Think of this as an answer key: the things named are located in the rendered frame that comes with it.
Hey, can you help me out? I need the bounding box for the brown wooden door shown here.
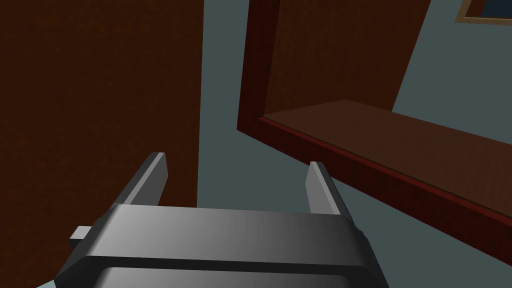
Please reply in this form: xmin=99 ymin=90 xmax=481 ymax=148
xmin=0 ymin=0 xmax=205 ymax=288
xmin=263 ymin=0 xmax=432 ymax=118

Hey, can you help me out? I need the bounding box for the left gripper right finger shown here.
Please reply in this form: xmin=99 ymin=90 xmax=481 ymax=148
xmin=305 ymin=161 xmax=354 ymax=221

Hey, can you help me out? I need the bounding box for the framed wall picture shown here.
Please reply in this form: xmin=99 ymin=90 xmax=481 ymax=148
xmin=455 ymin=0 xmax=512 ymax=26

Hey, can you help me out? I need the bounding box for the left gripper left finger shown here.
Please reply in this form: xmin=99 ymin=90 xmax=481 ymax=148
xmin=119 ymin=151 xmax=169 ymax=207

